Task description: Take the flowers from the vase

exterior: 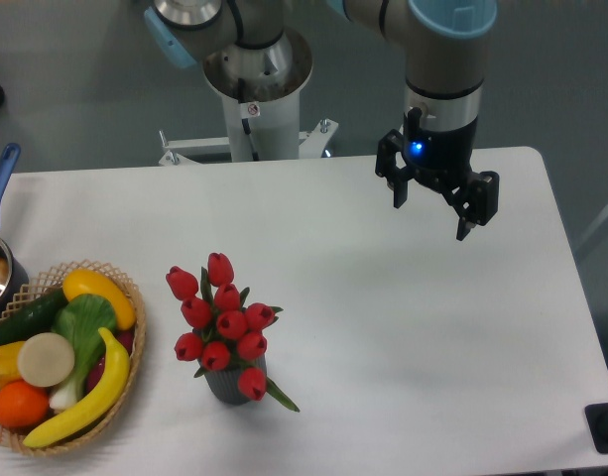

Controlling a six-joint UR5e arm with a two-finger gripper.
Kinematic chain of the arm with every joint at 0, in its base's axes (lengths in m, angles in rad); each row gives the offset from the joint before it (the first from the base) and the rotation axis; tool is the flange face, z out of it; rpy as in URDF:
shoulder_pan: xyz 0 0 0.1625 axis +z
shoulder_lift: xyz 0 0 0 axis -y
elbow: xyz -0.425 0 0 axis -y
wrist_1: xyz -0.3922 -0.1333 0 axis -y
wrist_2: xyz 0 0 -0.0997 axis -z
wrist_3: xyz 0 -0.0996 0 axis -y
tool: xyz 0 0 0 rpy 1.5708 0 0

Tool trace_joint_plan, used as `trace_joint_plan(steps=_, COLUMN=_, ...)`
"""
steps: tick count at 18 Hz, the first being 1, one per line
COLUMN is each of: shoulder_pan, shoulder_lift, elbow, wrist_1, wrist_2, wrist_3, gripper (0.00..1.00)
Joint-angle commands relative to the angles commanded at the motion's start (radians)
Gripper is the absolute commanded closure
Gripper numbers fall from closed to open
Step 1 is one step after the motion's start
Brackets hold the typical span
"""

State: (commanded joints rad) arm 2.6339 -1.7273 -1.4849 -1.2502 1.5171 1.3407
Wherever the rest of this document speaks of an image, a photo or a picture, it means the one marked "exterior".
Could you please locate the black device at table edge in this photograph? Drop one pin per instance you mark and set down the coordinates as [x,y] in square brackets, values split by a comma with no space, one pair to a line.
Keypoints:
[597,419]

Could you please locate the green bok choy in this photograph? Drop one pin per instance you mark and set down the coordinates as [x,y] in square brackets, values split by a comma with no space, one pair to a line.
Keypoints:
[78,323]

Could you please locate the dark grey ribbed vase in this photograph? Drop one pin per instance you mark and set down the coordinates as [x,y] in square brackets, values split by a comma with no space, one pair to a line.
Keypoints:
[240,382]

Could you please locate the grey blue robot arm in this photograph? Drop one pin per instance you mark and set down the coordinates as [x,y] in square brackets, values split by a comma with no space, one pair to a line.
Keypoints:
[445,44]

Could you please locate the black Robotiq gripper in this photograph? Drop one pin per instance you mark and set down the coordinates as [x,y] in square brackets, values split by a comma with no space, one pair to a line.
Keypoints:
[439,160]

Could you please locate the orange fruit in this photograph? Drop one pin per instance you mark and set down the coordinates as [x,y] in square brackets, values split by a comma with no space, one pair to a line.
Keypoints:
[22,405]

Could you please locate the red tulip bouquet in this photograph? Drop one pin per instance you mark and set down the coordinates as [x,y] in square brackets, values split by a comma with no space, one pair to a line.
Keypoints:
[223,326]

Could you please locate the green cucumber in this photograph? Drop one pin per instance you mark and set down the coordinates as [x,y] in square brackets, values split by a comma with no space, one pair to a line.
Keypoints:
[35,317]

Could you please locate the yellow banana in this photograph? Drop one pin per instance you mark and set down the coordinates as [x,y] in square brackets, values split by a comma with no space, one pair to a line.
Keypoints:
[94,405]

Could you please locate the yellow bell pepper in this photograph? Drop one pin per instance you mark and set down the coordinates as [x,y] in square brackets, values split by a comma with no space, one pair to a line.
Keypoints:
[9,371]

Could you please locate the woven wicker basket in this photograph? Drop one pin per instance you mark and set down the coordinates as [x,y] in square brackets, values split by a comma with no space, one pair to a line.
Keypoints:
[43,283]

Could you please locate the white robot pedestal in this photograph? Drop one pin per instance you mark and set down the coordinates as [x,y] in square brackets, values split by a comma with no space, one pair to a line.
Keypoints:
[260,95]

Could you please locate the beige round slice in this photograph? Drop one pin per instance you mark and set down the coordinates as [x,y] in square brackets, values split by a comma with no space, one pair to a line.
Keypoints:
[45,360]

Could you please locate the dark red vegetable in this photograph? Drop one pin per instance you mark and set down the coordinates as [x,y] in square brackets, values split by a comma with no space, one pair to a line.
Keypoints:
[126,338]

